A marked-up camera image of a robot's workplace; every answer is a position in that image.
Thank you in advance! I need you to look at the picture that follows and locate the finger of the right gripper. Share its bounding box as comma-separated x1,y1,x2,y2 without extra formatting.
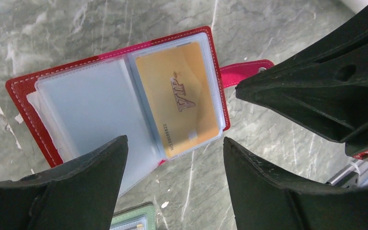
236,6,368,156

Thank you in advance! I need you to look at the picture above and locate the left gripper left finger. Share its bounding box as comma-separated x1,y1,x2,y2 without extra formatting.
0,136,128,230

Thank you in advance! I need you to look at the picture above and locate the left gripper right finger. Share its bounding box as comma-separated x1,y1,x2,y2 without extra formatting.
223,137,368,230

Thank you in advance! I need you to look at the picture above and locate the red card holder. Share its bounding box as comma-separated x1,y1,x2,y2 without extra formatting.
6,26,273,194

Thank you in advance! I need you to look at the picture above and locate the white pvc pipe frame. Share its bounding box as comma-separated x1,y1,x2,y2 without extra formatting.
341,0,368,14

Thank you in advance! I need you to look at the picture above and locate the aluminium frame rail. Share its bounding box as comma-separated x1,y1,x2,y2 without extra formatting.
326,160,368,188

